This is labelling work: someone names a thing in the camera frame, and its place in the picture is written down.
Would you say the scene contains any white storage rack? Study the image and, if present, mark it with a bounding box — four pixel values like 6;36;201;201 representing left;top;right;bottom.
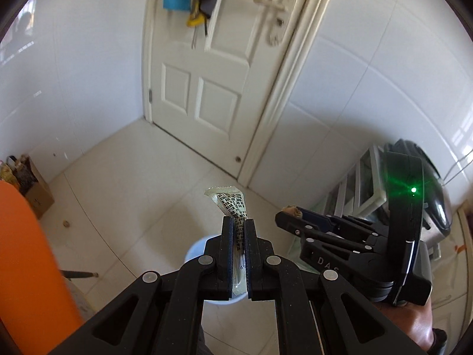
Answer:
325;144;392;217

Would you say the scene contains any white panel door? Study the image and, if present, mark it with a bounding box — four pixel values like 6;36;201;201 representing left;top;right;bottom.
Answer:
142;0;342;189

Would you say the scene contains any dark patterned tote bag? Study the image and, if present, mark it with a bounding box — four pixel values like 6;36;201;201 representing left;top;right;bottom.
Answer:
5;154;38;195

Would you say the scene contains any pale black-printed snack wrapper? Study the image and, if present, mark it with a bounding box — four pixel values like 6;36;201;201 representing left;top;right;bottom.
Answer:
204;185;249;299

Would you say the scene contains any white door handle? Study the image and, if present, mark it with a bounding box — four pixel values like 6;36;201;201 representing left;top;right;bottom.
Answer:
253;0;298;47

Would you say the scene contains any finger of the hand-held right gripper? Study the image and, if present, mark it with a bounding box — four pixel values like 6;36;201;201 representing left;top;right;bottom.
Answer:
274;210;375;256
302;212;389;242

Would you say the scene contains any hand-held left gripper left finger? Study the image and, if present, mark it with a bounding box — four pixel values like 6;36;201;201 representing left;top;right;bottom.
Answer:
48;216;235;355

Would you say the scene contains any brown cardboard box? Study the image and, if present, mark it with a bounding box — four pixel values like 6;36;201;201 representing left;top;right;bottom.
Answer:
20;157;55;220

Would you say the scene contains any person's right hand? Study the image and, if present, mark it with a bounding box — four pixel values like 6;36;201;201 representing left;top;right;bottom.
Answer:
374;296;448;355

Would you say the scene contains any light blue waste bin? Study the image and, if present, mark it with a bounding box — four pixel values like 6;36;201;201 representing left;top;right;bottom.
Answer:
184;233;267;307

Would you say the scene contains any orange round table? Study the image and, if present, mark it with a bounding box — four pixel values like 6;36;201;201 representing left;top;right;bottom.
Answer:
0;180;100;355

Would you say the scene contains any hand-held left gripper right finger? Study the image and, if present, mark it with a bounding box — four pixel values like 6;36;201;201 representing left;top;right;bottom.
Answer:
244;219;433;355

